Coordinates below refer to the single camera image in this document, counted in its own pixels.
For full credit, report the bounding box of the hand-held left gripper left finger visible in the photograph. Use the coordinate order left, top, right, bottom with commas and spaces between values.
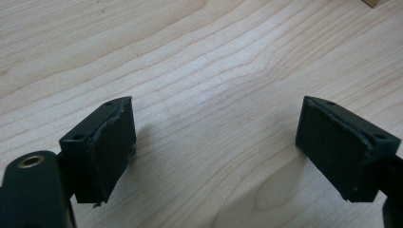
58, 96, 138, 205

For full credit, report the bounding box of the wooden compartment box with glass lid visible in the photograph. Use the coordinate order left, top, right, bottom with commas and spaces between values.
360, 0, 390, 10

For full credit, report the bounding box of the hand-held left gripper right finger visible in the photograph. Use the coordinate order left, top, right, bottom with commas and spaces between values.
295, 95, 402, 203

